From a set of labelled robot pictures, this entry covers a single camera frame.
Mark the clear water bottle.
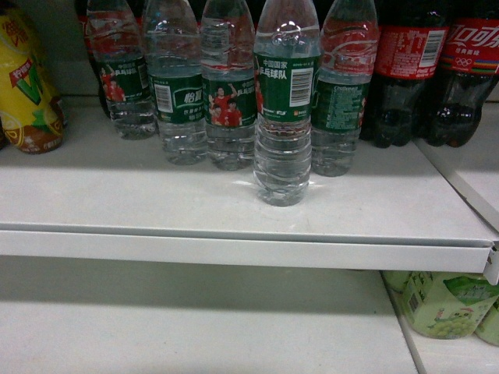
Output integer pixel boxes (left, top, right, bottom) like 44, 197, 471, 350
253, 1, 321, 206

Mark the middle water bottle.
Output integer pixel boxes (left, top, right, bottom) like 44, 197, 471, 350
200, 1, 257, 171

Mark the white metal shelf board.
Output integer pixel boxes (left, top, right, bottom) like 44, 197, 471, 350
1, 98, 498, 283

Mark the right water bottle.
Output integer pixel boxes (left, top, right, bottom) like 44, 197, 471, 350
311, 0, 380, 177

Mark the far left water bottle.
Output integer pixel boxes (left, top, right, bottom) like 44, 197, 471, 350
87, 1, 157, 140

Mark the lower white shelf board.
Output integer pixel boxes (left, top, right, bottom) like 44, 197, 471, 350
1, 256, 498, 373

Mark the right cola bottle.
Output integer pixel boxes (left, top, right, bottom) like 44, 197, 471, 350
419, 1, 498, 147

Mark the cola bottle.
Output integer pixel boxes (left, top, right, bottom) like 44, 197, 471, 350
360, 1, 451, 148
73, 0, 110, 118
419, 1, 498, 147

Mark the left cola bottle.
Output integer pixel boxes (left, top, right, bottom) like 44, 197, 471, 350
360, 1, 451, 148

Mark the yellow lemon tea bottle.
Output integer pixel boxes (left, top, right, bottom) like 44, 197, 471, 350
1, 1, 65, 154

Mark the green grape drink bottle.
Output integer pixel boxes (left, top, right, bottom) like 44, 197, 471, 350
402, 271, 498, 340

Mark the rear cola bottle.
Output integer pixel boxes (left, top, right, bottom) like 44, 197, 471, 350
73, 0, 110, 118

